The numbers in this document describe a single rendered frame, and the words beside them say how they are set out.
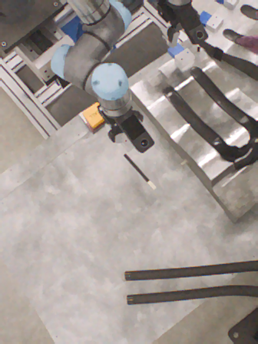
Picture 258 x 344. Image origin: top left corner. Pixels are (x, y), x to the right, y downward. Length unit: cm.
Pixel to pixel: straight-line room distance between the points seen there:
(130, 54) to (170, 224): 108
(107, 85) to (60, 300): 70
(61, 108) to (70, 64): 116
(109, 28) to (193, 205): 61
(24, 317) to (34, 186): 95
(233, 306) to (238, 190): 94
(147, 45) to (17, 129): 78
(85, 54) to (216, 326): 149
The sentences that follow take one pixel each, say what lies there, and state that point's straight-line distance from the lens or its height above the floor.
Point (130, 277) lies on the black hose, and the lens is 139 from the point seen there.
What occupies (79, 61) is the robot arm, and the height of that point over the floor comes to 128.
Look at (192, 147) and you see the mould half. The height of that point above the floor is 91.
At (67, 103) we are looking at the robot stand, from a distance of 224.
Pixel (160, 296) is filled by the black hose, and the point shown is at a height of 85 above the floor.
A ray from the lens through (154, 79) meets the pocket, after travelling 150.
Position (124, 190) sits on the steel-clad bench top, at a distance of 146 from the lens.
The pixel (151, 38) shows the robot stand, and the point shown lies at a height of 21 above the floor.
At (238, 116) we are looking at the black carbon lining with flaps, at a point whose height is 91.
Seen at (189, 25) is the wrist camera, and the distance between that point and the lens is 125.
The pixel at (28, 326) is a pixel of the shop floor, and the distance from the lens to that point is 232.
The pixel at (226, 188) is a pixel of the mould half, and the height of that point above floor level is 86.
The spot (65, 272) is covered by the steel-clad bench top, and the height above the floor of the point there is 80.
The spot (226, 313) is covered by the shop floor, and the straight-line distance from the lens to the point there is 223.
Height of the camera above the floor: 222
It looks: 75 degrees down
